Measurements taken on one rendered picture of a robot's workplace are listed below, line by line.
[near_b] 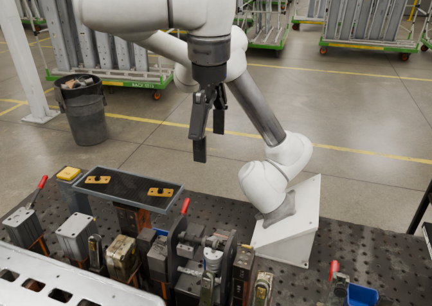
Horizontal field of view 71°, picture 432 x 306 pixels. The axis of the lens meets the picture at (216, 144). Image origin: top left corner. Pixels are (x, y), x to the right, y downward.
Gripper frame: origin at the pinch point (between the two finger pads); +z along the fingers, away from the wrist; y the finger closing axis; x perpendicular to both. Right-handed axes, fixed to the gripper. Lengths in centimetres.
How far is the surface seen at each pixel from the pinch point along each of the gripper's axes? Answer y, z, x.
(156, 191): -9.3, 29.8, -23.2
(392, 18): -696, 74, 152
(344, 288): 12.0, 24.0, 36.1
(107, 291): 20, 46, -26
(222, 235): -5.6, 38.6, 2.1
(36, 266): 20, 46, -53
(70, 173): -8, 30, -58
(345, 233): -58, 76, 49
